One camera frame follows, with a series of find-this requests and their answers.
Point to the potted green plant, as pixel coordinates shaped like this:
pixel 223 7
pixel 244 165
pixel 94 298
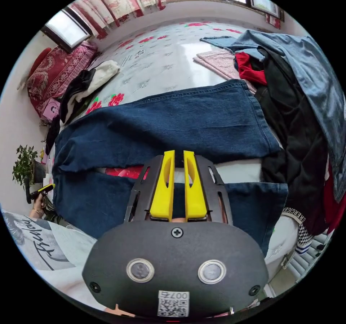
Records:
pixel 25 164

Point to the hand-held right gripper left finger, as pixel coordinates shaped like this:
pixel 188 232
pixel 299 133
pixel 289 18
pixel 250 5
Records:
pixel 164 188

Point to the folded pink garment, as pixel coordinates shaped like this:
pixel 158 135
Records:
pixel 221 63

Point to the person's body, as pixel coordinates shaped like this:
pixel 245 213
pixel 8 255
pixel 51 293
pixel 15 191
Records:
pixel 40 248

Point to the pile of clothes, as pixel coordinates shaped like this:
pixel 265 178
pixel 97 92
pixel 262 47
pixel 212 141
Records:
pixel 294 118

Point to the red patterned folded quilt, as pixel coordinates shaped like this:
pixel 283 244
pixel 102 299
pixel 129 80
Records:
pixel 55 72

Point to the person's right hand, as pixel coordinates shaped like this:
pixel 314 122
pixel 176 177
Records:
pixel 117 310

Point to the bed with flowered sheet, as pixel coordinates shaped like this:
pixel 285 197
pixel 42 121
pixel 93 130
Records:
pixel 167 59

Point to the dark blue jeans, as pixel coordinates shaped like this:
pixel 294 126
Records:
pixel 173 124

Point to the black and white clothes pile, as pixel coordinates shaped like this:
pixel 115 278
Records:
pixel 86 86

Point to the red and white curtain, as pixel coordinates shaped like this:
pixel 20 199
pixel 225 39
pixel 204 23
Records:
pixel 121 1

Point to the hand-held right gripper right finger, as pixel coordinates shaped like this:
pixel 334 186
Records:
pixel 195 191

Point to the person's left hand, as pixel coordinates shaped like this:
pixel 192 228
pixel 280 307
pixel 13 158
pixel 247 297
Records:
pixel 38 206

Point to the small window with dark frame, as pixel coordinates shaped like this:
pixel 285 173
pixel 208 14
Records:
pixel 67 29

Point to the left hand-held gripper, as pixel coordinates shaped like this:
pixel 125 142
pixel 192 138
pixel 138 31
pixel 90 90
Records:
pixel 37 193

